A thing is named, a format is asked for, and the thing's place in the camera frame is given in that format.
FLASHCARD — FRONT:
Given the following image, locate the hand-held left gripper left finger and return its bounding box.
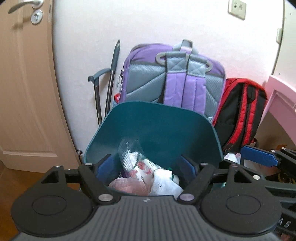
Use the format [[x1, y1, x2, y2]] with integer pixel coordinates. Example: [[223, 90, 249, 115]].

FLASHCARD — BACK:
[[40, 155, 121, 205]]

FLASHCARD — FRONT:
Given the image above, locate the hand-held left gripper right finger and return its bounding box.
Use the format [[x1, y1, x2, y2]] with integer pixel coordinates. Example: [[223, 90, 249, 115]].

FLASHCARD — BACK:
[[177, 154, 266, 205]]

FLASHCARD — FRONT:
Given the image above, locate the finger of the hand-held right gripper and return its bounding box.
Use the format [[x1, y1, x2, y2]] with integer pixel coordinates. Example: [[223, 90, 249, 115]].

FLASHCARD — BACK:
[[240, 170, 296, 200], [240, 144, 296, 167]]

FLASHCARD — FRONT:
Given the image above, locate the pale wrapper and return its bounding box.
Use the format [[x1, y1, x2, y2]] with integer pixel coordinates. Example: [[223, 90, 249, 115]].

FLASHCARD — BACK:
[[223, 152, 242, 165]]

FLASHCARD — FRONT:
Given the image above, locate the pink plastic bag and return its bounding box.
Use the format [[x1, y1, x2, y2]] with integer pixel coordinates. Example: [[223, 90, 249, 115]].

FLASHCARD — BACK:
[[108, 177, 151, 194]]

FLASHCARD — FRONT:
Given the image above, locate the white knotted plastic bag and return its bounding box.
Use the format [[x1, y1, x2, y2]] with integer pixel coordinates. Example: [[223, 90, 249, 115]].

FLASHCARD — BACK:
[[150, 169, 184, 197]]

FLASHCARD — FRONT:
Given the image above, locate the clear plastic tray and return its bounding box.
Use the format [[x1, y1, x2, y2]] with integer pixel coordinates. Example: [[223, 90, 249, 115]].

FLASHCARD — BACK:
[[118, 138, 145, 173]]

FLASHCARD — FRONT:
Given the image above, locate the teal plastic trash bin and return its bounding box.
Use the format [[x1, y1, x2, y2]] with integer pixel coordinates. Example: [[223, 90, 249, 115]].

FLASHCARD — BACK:
[[84, 101, 224, 202]]

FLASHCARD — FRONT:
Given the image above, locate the red black backpack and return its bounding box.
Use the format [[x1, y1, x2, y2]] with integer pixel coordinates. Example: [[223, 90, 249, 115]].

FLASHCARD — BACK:
[[211, 77, 268, 154]]

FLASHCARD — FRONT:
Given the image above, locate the pink desk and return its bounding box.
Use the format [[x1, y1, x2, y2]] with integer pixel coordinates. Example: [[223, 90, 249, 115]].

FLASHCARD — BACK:
[[255, 75, 296, 149]]

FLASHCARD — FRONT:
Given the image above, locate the purple grey backpack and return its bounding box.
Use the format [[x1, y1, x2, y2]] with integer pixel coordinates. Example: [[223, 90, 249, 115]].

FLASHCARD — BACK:
[[114, 39, 226, 118]]

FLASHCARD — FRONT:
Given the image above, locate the grey metal pole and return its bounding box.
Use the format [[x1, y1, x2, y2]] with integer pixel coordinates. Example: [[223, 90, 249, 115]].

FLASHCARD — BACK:
[[105, 39, 122, 121]]

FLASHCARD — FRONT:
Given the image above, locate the beige wooden door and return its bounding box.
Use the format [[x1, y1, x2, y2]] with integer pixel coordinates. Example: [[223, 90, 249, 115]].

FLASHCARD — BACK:
[[0, 0, 81, 173]]

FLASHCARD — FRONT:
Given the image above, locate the white cabinet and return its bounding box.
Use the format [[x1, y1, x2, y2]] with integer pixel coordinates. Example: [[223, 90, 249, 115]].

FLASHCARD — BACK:
[[270, 0, 296, 77]]

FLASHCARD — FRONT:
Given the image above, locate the round silver door lock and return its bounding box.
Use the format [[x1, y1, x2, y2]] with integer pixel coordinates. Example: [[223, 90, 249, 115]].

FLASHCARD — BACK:
[[31, 9, 43, 25]]

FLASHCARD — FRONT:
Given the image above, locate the beige wall socket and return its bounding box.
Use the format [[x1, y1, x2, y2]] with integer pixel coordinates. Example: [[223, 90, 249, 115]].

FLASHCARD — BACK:
[[228, 0, 247, 21]]

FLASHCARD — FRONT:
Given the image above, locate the silver door handle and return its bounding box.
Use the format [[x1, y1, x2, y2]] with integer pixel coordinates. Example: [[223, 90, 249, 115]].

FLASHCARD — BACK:
[[8, 0, 44, 14]]

